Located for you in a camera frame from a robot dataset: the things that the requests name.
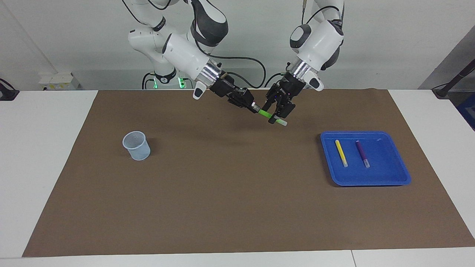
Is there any white wall socket box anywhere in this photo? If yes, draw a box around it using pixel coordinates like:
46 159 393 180
39 72 80 91

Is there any brown table mat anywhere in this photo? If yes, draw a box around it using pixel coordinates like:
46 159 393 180
22 88 475 257

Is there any yellow marker pen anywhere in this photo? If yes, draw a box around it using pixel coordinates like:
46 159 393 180
335 139 348 168

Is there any black base cable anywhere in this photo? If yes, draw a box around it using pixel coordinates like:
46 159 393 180
264 72 289 88
142 72 158 90

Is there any black stand pole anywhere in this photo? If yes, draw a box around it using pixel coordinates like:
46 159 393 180
432 59 475 99

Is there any black clamp mount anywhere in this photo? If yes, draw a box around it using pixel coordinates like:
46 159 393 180
0 79 20 101

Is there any purple marker pen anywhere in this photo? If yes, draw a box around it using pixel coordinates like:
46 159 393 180
356 140 371 168

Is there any blue box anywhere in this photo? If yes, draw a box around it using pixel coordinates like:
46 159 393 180
457 93 475 131

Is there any clear plastic cup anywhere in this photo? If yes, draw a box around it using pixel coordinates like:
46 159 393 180
122 131 151 161

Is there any blue plastic tray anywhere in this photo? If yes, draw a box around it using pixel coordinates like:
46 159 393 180
320 131 412 187

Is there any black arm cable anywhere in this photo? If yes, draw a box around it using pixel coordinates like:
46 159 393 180
301 0 344 27
122 0 267 89

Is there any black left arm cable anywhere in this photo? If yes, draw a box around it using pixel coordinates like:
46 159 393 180
301 0 344 27

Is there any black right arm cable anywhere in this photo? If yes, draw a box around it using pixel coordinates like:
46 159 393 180
122 0 267 89

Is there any green marker pen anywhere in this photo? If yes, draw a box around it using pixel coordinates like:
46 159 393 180
258 109 288 127

